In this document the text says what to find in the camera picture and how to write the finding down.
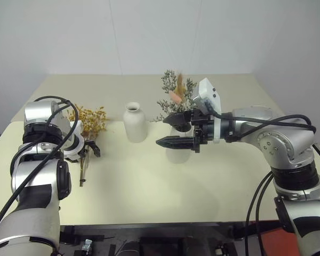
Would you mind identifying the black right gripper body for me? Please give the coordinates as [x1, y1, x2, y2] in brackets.
[190, 107, 216, 154]

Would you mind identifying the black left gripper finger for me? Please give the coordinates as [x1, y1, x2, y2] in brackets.
[85, 140, 102, 158]

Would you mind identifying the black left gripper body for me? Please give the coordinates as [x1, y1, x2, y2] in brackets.
[78, 140, 90, 162]

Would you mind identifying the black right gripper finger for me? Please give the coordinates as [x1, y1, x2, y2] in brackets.
[163, 111, 193, 132]
[155, 135, 196, 151]

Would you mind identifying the green dried flower bouquet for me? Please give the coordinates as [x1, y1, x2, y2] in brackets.
[150, 69, 198, 126]

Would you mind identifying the yellow dried flower bouquet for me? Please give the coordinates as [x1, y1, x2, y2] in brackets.
[68, 106, 109, 188]

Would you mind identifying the white bottle-shaped vase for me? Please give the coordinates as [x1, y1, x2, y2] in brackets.
[166, 124, 192, 164]
[123, 102, 148, 144]

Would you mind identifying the small metal clamp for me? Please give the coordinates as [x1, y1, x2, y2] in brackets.
[81, 238, 94, 253]

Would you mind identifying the red panel under table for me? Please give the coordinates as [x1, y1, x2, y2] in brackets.
[247, 219, 301, 256]

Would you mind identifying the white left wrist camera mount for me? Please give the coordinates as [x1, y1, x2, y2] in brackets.
[61, 119, 85, 162]

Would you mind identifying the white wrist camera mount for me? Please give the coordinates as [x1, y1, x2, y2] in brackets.
[191, 77, 225, 145]
[61, 119, 85, 162]

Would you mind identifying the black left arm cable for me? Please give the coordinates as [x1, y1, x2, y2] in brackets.
[0, 95, 80, 233]

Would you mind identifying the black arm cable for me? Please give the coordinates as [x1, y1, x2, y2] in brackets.
[204, 100, 320, 164]
[0, 95, 80, 233]

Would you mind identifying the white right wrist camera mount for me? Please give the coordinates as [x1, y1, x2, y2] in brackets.
[191, 77, 225, 145]

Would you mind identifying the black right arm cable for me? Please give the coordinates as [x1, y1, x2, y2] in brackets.
[204, 100, 320, 164]

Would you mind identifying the thin black hanging cable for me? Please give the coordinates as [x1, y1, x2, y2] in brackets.
[255, 174, 274, 256]
[244, 170, 273, 256]

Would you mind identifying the black frame under table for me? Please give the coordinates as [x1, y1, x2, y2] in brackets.
[59, 220, 246, 256]

